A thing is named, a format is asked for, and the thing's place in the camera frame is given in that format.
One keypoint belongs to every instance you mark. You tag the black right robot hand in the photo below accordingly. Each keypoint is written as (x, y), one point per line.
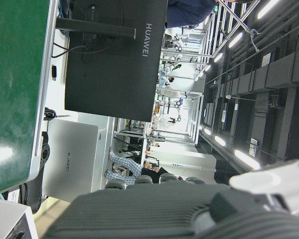
(164, 214)

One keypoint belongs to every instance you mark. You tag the person in plaid shirt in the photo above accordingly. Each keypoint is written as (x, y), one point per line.
(122, 166)

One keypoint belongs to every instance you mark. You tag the ceiling strip light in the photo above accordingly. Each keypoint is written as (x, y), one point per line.
(267, 8)
(246, 159)
(235, 39)
(219, 141)

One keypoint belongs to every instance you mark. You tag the silver Huawei laptop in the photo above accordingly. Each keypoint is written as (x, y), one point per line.
(69, 159)

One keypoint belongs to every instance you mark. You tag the black flanged machine part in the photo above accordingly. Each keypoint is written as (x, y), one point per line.
(43, 154)

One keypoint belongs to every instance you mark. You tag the black Huawei monitor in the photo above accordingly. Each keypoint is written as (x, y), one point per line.
(114, 74)

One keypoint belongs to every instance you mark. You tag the white box at conveyor end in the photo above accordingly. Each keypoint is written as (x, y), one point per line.
(5, 216)

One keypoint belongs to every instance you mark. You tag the green conveyor belt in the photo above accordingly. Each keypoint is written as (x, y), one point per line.
(12, 87)

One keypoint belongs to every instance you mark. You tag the person in blue shirt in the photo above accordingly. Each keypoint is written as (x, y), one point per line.
(187, 12)

